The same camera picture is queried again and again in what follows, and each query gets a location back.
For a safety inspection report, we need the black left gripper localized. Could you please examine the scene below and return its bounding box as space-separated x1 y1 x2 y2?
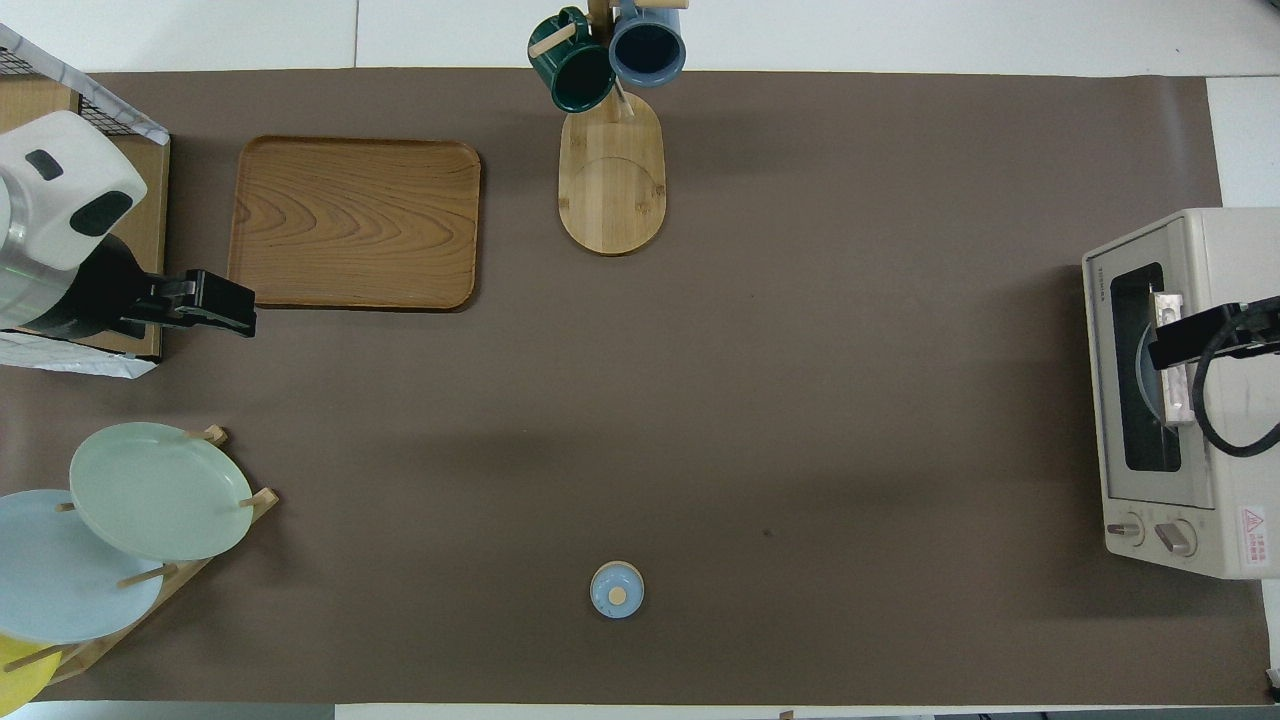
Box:
122 268 258 338

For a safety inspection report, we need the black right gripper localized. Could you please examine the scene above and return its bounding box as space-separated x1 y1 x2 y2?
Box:
1147 299 1260 372

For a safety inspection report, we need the small light blue plate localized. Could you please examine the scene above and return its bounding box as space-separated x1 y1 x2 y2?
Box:
1135 320 1171 426

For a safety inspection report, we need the glass oven door silver handle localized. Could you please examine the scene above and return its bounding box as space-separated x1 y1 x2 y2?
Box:
1082 225 1217 511

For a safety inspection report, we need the cream toaster oven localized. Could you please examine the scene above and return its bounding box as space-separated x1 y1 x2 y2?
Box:
1082 208 1280 581

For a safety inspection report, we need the wooden serving tray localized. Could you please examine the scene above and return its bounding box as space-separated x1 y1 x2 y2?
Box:
228 135 482 312

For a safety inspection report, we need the pale green plate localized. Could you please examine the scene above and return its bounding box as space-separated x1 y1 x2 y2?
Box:
69 422 255 563

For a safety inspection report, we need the wooden plate rack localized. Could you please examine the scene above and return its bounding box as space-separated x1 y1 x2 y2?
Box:
40 425 280 691

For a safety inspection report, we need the large light blue plate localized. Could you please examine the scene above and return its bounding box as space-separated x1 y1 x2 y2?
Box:
0 489 166 646

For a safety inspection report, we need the brown table mat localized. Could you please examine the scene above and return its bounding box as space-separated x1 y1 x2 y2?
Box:
0 68 1271 706

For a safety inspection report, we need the wooden mug tree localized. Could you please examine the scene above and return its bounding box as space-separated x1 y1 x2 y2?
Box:
528 0 691 257

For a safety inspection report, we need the yellow plate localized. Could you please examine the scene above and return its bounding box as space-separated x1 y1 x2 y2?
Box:
0 635 63 706

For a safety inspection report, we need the dark green mug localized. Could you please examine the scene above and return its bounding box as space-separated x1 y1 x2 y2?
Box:
528 8 617 113

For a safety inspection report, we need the blue bell wooden knob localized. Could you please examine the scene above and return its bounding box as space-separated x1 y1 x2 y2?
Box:
589 560 646 620

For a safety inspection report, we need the blue mug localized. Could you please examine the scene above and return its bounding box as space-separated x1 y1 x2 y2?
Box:
608 0 688 88

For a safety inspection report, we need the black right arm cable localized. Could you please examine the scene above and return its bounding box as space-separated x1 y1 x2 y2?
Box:
1192 300 1280 458

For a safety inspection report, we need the black wire basket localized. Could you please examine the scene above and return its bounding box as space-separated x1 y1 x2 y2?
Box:
0 22 171 379

